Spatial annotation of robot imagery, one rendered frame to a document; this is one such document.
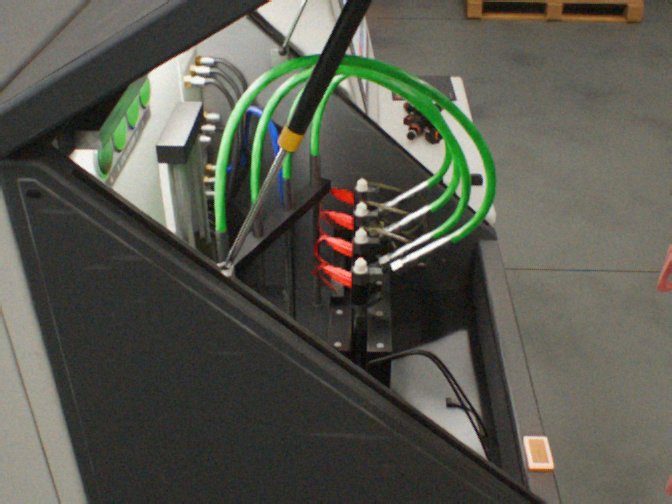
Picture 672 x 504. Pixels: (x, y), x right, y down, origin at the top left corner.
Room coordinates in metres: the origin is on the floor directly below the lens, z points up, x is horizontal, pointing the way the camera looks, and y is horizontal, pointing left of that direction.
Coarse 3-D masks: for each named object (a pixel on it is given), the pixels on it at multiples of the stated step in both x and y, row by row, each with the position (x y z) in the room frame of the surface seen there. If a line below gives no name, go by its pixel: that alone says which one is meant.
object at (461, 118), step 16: (288, 64) 0.94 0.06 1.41; (304, 64) 0.94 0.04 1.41; (352, 64) 0.93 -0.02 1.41; (368, 64) 0.93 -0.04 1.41; (384, 64) 0.93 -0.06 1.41; (256, 80) 0.94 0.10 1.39; (272, 80) 0.94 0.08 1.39; (400, 80) 0.93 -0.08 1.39; (416, 80) 0.93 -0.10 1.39; (432, 96) 0.93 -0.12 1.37; (240, 112) 0.94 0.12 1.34; (448, 112) 0.93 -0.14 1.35; (464, 128) 0.93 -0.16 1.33; (224, 144) 0.94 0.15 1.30; (480, 144) 0.93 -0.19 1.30; (224, 160) 0.94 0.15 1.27; (224, 176) 0.94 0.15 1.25; (224, 192) 0.94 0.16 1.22; (224, 208) 0.94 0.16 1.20; (480, 208) 0.93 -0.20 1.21; (224, 224) 0.94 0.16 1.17
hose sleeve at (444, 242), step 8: (440, 240) 0.93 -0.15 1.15; (448, 240) 0.93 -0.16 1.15; (424, 248) 0.93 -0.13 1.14; (432, 248) 0.93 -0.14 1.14; (440, 248) 0.93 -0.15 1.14; (408, 256) 0.94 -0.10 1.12; (416, 256) 0.93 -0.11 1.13; (424, 256) 0.93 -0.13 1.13; (432, 256) 0.93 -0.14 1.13; (408, 264) 0.93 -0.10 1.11; (416, 264) 0.93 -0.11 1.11
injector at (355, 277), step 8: (352, 272) 0.93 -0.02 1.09; (368, 272) 0.93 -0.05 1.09; (352, 280) 0.93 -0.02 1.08; (360, 280) 0.93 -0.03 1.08; (368, 280) 0.93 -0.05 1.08; (352, 288) 0.93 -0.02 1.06; (360, 288) 0.93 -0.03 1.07; (368, 288) 0.93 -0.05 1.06; (352, 296) 0.93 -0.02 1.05; (360, 296) 0.93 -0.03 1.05; (368, 296) 0.94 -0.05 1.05; (376, 296) 0.94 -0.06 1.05; (352, 304) 0.93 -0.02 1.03; (360, 304) 0.93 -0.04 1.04; (368, 304) 0.93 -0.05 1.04; (360, 312) 0.93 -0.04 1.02; (352, 320) 0.94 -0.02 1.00; (360, 320) 0.93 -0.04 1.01; (360, 328) 0.93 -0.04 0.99; (360, 336) 0.93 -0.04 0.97; (360, 344) 0.93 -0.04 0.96; (360, 352) 0.93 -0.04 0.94; (360, 360) 0.93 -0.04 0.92
